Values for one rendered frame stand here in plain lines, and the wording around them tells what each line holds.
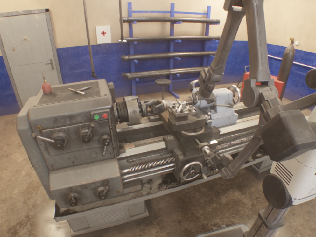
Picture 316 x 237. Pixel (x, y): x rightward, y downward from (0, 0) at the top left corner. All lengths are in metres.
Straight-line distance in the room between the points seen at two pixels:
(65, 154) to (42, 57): 3.32
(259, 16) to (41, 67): 4.28
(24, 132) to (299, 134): 1.38
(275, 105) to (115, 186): 1.23
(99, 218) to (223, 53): 1.74
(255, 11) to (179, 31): 4.21
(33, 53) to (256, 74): 4.29
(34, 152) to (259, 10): 1.46
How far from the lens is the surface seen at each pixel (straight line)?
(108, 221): 2.04
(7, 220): 2.60
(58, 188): 1.47
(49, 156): 1.44
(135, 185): 1.74
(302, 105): 1.05
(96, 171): 1.44
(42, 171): 1.55
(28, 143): 1.41
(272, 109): 0.62
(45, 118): 1.28
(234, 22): 0.84
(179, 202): 2.21
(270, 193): 0.94
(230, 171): 1.22
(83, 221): 1.98
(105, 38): 4.28
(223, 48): 0.88
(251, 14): 0.73
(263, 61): 0.69
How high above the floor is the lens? 1.79
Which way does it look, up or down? 29 degrees down
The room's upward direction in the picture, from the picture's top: straight up
